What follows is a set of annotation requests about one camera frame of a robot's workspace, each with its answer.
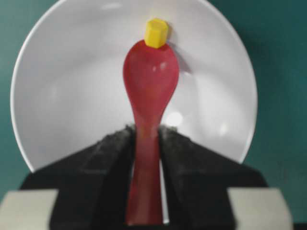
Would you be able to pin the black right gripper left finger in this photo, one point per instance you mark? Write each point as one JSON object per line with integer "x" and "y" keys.
{"x": 92, "y": 184}

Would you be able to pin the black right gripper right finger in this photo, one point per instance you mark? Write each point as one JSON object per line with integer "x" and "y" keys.
{"x": 196, "y": 182}

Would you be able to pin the red plastic soup spoon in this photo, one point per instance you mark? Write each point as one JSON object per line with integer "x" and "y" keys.
{"x": 150, "y": 77}

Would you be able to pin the yellow hexagonal prism block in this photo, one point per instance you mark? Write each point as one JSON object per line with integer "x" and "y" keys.
{"x": 156, "y": 33}

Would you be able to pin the white round bowl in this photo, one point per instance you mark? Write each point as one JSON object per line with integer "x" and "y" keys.
{"x": 68, "y": 90}

